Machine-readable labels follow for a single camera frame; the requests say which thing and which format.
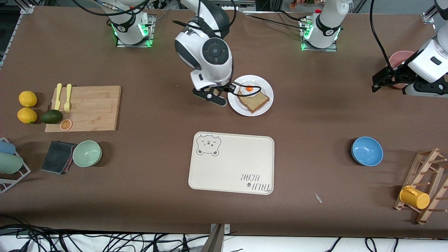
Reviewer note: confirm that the blue bowl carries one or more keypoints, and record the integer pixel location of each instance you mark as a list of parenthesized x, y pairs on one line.
[(367, 151)]

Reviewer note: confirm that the green avocado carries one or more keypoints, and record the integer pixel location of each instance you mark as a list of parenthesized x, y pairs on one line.
[(51, 117)]

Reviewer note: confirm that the pink bowl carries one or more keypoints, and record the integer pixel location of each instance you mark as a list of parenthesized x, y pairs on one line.
[(399, 57)]

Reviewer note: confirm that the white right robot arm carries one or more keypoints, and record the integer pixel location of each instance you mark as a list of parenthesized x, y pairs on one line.
[(210, 52)]

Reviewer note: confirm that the dark grey cloth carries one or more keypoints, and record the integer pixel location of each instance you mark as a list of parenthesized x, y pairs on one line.
[(57, 157)]

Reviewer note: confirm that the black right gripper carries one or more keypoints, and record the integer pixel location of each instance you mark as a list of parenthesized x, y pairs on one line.
[(226, 89)]

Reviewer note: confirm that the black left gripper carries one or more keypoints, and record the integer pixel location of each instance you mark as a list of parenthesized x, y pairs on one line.
[(400, 72)]

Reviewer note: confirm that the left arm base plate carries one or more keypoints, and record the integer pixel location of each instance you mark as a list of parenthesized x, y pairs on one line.
[(320, 49)]

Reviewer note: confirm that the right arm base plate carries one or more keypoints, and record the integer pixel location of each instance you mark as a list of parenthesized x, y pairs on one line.
[(152, 31)]

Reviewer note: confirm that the aluminium frame profile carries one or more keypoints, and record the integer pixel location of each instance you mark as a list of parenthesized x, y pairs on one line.
[(429, 15)]

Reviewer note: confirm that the light green bowl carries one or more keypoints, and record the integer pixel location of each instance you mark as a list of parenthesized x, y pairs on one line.
[(87, 153)]

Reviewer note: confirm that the yellow plastic knife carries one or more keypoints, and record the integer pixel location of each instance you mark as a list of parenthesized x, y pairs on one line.
[(57, 99)]

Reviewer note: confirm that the wooden cutting board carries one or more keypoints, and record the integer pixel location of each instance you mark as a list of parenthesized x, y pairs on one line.
[(87, 108)]

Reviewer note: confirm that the cream bear tray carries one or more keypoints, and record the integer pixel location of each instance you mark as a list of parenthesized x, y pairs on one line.
[(231, 164)]

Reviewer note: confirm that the yellow mug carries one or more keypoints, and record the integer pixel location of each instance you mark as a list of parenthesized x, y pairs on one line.
[(414, 198)]

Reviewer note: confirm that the yellow lemon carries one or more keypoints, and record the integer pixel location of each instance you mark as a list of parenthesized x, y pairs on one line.
[(27, 116), (28, 98)]

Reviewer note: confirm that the pale green cup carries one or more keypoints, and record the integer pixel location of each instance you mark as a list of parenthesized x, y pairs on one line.
[(10, 163)]

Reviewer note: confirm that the metal table bracket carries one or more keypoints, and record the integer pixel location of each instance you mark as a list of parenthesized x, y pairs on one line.
[(217, 239)]

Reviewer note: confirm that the orange slice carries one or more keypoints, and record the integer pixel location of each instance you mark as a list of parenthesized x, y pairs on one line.
[(65, 124)]

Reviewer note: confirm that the wooden mug rack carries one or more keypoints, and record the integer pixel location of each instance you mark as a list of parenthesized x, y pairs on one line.
[(420, 164)]

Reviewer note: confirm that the fried egg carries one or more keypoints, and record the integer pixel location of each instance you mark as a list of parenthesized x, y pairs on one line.
[(249, 89)]

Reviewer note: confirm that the yellow plastic fork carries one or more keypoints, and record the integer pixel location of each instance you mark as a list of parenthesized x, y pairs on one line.
[(67, 101)]

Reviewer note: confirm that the white round plate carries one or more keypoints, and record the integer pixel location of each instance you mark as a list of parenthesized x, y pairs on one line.
[(233, 105)]

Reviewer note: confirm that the light blue cup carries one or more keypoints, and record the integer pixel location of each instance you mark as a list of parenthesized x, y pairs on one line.
[(7, 147)]

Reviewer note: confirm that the small white scrap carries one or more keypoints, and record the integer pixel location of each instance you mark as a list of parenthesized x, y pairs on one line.
[(318, 197)]

